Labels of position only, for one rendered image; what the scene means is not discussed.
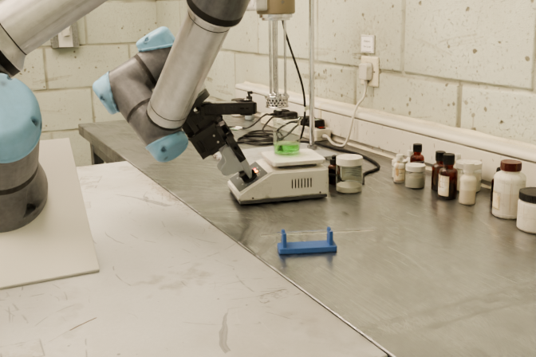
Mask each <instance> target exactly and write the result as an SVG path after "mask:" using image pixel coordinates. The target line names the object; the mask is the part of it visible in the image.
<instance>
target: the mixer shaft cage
mask: <svg viewBox="0 0 536 357"><path fill-rule="evenodd" d="M283 36H284V93H280V92H278V21H272V46H273V93H272V54H271V21H269V67H270V94H266V95H265V98H266V108H288V107H289V105H288V98H290V95H289V94H288V93H287V87H286V20H285V21H283ZM279 106H281V107H279Z"/></svg>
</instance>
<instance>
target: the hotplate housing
mask: <svg viewBox="0 0 536 357"><path fill-rule="evenodd" d="M255 162H257V163H258V164H259V165H260V166H261V167H262V168H263V169H264V170H265V171H266V172H267V173H268V174H267V175H265V176H263V177H262V178H260V179H259V180H257V181H256V182H254V183H252V184H251V185H249V186H248V187H247V188H245V189H244V190H242V191H240V192H239V191H238V190H237V188H236V187H235V186H234V184H233V183H232V182H231V180H229V181H228V186H229V190H230V191H231V193H232V194H233V195H234V197H235V198H236V199H237V201H238V202H239V204H240V205H243V204H252V203H261V202H279V201H288V200H298V199H307V198H324V197H327V192H329V169H328V168H326V167H325V166H324V165H323V164H321V163H315V164H304V165H293V166H282V167H274V166H272V165H271V164H270V163H268V162H267V161H266V160H265V159H260V160H256V161H255Z"/></svg>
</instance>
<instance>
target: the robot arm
mask: <svg viewBox="0 0 536 357"><path fill-rule="evenodd" d="M106 1H108V0H1V1H0V233H5V232H10V231H13V230H17V229H20V228H22V227H23V226H26V225H28V224H29V223H31V222H32V221H33V220H34V219H35V218H36V217H37V216H38V215H39V214H40V213H41V212H42V210H43V208H44V206H45V204H46V200H47V196H48V180H47V177H46V174H45V171H44V169H43V168H42V166H41V164H40V163H39V161H38V159H39V144H40V136H41V129H42V118H41V111H40V107H39V103H38V101H37V98H36V96H35V95H34V93H33V92H32V91H31V89H30V88H29V87H28V86H27V85H26V84H24V83H23V82H21V81H20V80H19V79H17V78H14V79H12V78H11V77H14V76H15V75H16V74H18V73H19V72H21V71H22V70H23V67H24V62H25V58H26V55H27V54H29V53H31V52H32V51H34V50H35V49H36V48H38V47H39V46H41V45H43V44H44V43H46V42H47V41H48V40H50V39H51V38H52V37H54V36H56V35H57V34H59V33H60V32H61V31H63V30H64V29H66V28H68V27H69V26H71V25H72V24H73V23H75V22H77V21H78V20H79V19H81V18H83V17H84V16H85V15H86V14H88V13H90V12H91V11H93V10H95V9H96V8H97V7H98V6H100V5H102V4H103V3H105V2H106ZM249 1H250V0H186V3H187V7H188V9H187V12H186V14H185V16H184V19H183V22H182V24H181V26H180V28H179V32H178V33H177V36H176V37H174V35H173V34H172V33H171V31H170V29H169V28H168V27H164V26H162V27H160V28H158V29H155V30H153V31H152V32H151V33H149V34H147V35H145V36H144V37H142V38H141V39H140V40H139V41H138V42H137V43H136V47H137V48H138V51H139V52H138V53H137V54H136V55H135V56H134V57H131V58H130V59H128V60H127V61H126V62H124V63H122V64H121V65H119V66H117V67H116V68H114V69H113V70H111V71H108V72H107V73H106V74H104V75H103V76H102V77H100V78H99V79H98V80H96V81H95V82H94V83H93V91H94V92H95V93H96V95H97V97H98V98H99V100H100V102H101V103H102V104H103V105H104V107H105V108H106V110H107V111H108V113H109V114H111V115H114V114H116V113H117V112H120V113H121V114H122V116H123V117H124V118H125V119H126V120H127V122H128V123H129V124H130V126H131V127H132V129H133V130H134V132H135V133H136V134H137V135H138V136H139V138H140V140H141V141H142V142H143V144H144V146H145V147H146V150H148V151H149V152H150V153H151V154H152V156H153V157H154V158H155V160H156V161H158V162H161V163H166V162H168V161H171V160H173V159H175V158H177V157H178V156H180V155H181V154H182V153H183V152H184V151H185V150H186V148H187V145H188V139H189V140H190V141H191V143H192V144H193V146H194V147H195V149H196V150H197V152H198V153H199V154H200V156H201V157H202V159H205V158H206V157H208V156H209V155H214V154H215V153H217V152H218V151H219V152H220V154H221V156H222V158H221V159H220V160H219V162H218V164H217V168H218V169H219V170H220V171H221V173H222V174H223V175H225V176H228V175H232V174H234V173H237V172H239V171H244V172H245V173H246V174H247V176H248V177H249V179H251V178H252V170H251V167H250V164H249V163H248V161H247V160H246V157H245V155H244V154H243V153H242V150H241V149H240V147H239V145H238V144H237V143H236V141H235V139H234V135H233V133H232V131H231V130H230V128H229V127H228V126H227V123H226V122H225V121H224V119H223V115H240V116H252V114H256V113H257V103H256V102H254V101H253V100H251V99H243V100H239V101H205V99H206V98H208V97H209V95H210V93H209V92H208V91H207V89H206V85H205V84H204V81H205V80H206V78H207V75H208V73H209V71H210V69H211V66H212V65H213V63H214V61H215V58H216V57H217V55H218V53H219V50H220V49H221V46H222V44H223V42H224V40H225V38H226V36H227V34H228V32H229V30H230V28H232V27H235V26H237V25H238V24H239V23H240V21H241V20H242V17H243V15H244V14H245V12H246V9H247V7H248V4H249ZM153 89H154V92H153V91H152V90H153ZM194 108H195V109H196V110H197V111H195V112H194ZM182 129H183V131H182ZM185 134H186V135H187V136H186V135H185ZM187 137H188V138H187Z"/></svg>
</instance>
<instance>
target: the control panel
mask: <svg viewBox="0 0 536 357"><path fill-rule="evenodd" d="M250 167H251V169H254V168H255V170H254V171H257V172H255V173H256V175H257V177H256V178H255V179H254V180H253V181H251V182H249V183H244V181H243V180H242V179H241V178H240V177H239V176H238V175H239V173H237V174H236V175H234V176H233V177H231V178H230V180H231V182H232V183H233V184H234V186H235V187H236V188H237V190H238V191H239V192H240V191H242V190H244V189H245V188H247V187H248V186H249V185H251V184H252V183H254V182H256V181H257V180H259V179H260V178H262V177H263V176H265V175H267V174H268V173H267V172H266V171H265V170H264V169H263V168H262V167H261V166H260V165H259V164H258V163H257V162H254V163H252V164H251V165H250Z"/></svg>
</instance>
